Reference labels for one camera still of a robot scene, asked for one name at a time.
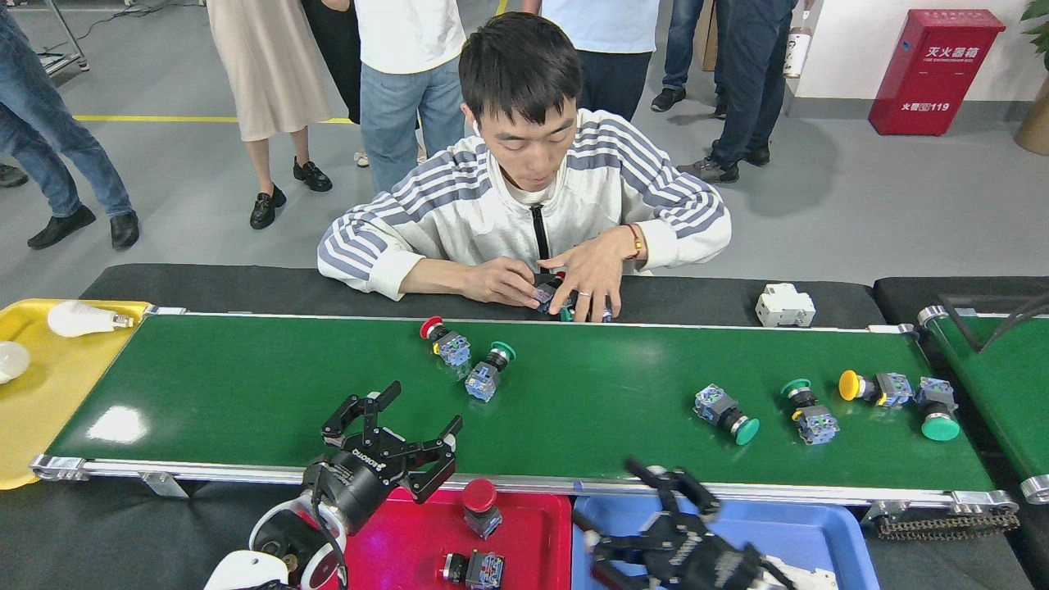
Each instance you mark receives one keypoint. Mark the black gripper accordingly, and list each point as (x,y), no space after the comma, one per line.
(352,487)
(713,565)

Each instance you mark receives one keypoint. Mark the large red mushroom switch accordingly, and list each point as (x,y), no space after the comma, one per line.
(479,494)

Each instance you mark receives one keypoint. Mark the white circuit breaker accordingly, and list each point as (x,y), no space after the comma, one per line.
(785,307)
(811,578)

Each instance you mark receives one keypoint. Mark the yellow push button switch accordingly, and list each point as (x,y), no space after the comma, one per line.
(893,389)

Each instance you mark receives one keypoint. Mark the large green mushroom switch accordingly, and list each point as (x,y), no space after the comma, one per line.
(940,426)

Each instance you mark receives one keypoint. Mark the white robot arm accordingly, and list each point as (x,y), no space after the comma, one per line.
(238,574)

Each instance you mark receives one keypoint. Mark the red plastic tray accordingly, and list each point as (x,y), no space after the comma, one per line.
(401,549)

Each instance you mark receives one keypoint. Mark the blue plastic tray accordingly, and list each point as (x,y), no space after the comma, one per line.
(811,533)

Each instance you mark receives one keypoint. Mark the long green conveyor belt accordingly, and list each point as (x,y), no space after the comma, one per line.
(590,393)

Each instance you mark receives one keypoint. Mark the yellow plastic tray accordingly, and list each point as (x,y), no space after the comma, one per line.
(41,418)

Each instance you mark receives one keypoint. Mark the short green conveyor belt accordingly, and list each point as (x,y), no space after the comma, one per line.
(1008,393)

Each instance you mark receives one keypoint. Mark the person's right hand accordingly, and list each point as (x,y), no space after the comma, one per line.
(504,283)

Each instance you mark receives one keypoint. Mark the person's left hand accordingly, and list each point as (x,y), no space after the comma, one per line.
(598,270)

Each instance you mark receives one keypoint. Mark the seated person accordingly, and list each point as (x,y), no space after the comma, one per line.
(492,213)

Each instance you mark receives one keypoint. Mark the standing person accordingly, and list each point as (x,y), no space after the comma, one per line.
(680,49)
(401,106)
(262,74)
(336,49)
(615,74)
(754,82)
(49,131)

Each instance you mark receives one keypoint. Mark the white light bulb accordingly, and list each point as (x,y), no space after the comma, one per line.
(12,360)
(78,319)

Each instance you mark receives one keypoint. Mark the brown cardboard box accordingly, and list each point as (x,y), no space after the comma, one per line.
(709,37)

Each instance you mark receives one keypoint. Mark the red fire extinguisher box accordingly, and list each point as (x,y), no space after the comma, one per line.
(930,82)

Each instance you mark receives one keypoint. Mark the potted green plant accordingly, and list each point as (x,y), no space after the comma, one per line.
(1034,123)

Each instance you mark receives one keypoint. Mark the black guide frame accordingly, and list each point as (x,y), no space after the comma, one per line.
(959,319)

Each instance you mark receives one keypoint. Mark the metal cart frame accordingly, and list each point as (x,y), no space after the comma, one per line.
(70,41)

